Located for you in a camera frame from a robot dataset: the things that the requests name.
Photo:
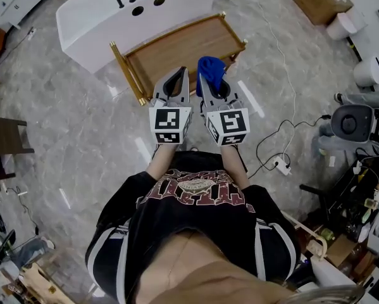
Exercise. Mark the gray rounded appliance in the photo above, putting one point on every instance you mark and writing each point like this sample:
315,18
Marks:
350,123

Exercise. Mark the cardboard cutout pieces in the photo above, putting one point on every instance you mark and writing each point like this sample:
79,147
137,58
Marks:
40,283

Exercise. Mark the light wooden chair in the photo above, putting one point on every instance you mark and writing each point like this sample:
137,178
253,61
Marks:
315,239

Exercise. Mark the person's right forearm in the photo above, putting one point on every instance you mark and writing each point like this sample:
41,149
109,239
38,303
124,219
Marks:
236,166

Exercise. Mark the blue cloth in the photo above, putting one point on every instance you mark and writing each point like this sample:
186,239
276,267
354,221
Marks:
209,68

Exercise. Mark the person's black printed shirt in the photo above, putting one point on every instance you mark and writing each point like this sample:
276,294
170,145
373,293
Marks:
192,226

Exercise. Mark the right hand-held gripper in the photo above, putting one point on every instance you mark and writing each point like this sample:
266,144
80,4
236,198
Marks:
230,123

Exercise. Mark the white chair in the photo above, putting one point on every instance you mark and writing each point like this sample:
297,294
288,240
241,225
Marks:
331,280

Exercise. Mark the person's clear-framed glasses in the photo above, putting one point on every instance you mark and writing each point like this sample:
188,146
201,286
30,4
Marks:
350,291

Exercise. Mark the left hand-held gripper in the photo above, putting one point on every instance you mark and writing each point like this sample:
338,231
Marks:
170,122

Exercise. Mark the small white power strip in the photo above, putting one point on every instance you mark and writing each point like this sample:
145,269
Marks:
32,33

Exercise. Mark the white rounded object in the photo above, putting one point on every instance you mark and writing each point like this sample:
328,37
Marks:
194,149

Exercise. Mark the person's left forearm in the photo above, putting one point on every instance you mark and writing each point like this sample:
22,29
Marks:
160,160

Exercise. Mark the cluttered black table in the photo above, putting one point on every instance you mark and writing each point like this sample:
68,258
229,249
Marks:
350,195

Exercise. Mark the dark wooden stool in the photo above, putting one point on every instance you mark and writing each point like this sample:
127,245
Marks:
5,135

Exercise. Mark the person's neck and chin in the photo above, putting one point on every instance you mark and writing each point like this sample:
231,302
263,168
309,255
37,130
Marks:
192,271

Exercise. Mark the white bathtub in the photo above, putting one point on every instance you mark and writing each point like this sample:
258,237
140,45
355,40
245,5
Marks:
97,27

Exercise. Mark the white round bin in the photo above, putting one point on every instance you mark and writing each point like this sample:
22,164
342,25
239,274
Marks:
341,25
368,71

